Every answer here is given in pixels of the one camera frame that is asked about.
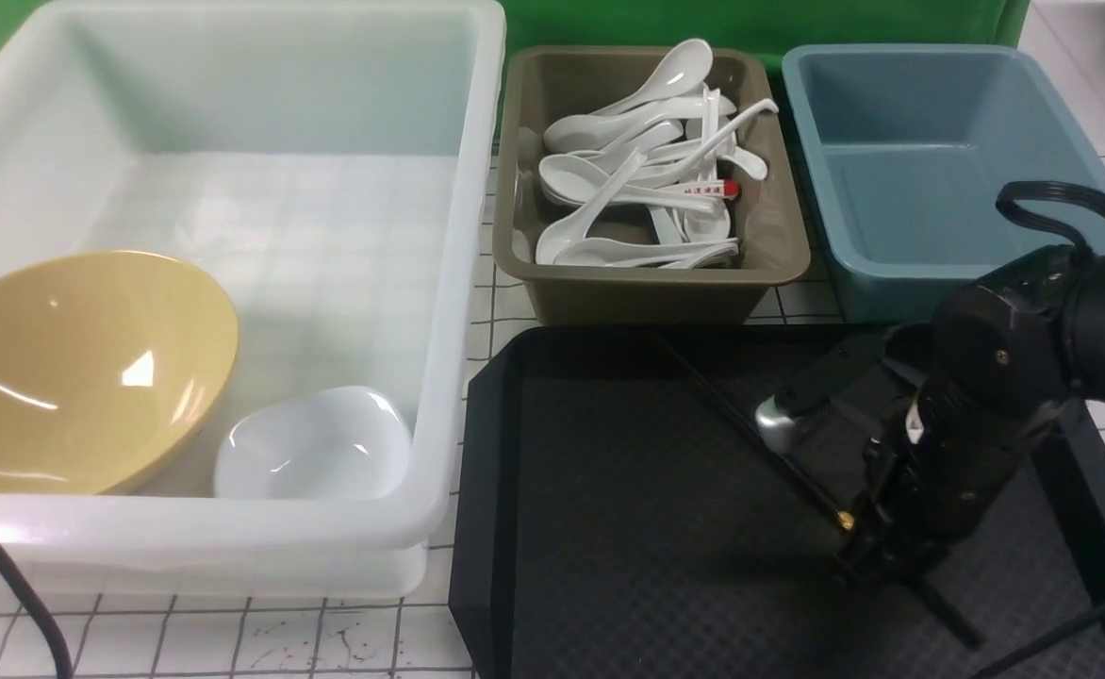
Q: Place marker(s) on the white spoon red label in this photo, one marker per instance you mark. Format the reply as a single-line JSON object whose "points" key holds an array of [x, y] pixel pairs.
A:
{"points": [[573, 181]]}

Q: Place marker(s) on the tan noodle bowl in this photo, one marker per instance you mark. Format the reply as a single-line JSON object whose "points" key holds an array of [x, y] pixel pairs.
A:
{"points": [[110, 362]]}

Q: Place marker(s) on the black serving tray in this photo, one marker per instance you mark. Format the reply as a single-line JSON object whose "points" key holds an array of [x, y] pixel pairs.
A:
{"points": [[611, 525]]}

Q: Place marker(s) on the small white dish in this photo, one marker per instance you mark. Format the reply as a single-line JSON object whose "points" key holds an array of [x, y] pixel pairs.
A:
{"points": [[345, 443]]}

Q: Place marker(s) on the olive brown spoon bin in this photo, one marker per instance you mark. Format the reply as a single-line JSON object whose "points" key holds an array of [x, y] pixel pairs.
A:
{"points": [[550, 95]]}

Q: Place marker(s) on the green backdrop cloth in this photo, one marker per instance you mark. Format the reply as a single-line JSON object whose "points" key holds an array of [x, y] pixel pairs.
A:
{"points": [[765, 28]]}

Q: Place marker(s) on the black chopstick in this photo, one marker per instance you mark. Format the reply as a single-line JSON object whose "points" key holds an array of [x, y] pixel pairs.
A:
{"points": [[815, 495]]}

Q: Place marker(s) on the blue plastic bin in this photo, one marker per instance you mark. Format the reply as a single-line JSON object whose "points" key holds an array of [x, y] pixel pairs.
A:
{"points": [[907, 147]]}

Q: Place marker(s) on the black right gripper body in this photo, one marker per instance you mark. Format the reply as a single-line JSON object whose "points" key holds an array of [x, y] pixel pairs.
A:
{"points": [[949, 419]]}

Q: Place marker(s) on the white soup spoon front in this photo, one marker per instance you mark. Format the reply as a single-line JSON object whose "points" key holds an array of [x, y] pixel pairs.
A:
{"points": [[608, 253]]}

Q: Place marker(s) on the white soup spoon long handle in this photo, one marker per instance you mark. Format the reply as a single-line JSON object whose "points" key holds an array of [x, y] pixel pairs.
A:
{"points": [[722, 144]]}

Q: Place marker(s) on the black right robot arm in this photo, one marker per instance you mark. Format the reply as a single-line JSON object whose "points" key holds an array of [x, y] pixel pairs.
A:
{"points": [[1055, 290]]}

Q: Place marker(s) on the white soup spoon left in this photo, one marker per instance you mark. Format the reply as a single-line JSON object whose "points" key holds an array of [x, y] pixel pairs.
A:
{"points": [[574, 227]]}

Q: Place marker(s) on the white soup spoon top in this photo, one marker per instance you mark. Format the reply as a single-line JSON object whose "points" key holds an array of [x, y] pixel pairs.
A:
{"points": [[681, 70]]}

